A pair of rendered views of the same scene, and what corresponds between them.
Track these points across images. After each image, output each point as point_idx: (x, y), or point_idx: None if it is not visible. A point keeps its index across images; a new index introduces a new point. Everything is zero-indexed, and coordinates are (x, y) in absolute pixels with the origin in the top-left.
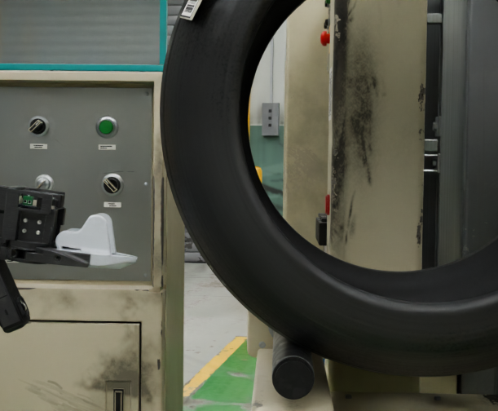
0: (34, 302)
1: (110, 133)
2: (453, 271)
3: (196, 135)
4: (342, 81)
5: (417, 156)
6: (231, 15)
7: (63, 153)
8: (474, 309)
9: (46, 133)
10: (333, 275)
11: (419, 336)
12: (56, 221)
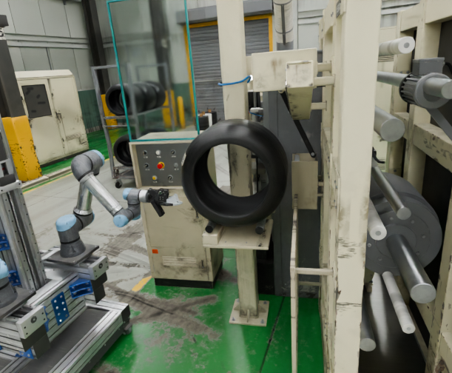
0: (176, 192)
1: None
2: (252, 197)
3: (186, 186)
4: (229, 154)
5: (247, 169)
6: (189, 164)
7: (179, 158)
8: (240, 217)
9: (174, 153)
10: (227, 198)
11: (231, 222)
12: (167, 195)
